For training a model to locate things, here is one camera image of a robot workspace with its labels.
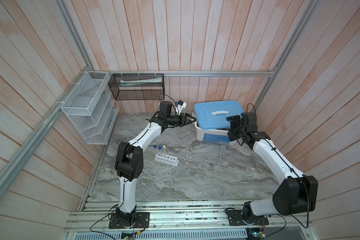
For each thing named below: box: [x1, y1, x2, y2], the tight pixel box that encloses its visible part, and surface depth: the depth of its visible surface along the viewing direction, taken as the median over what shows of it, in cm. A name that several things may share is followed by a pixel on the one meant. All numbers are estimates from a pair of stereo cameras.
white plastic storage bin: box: [194, 102, 244, 146], surface depth 98 cm
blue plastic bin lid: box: [193, 100, 245, 130], surface depth 100 cm
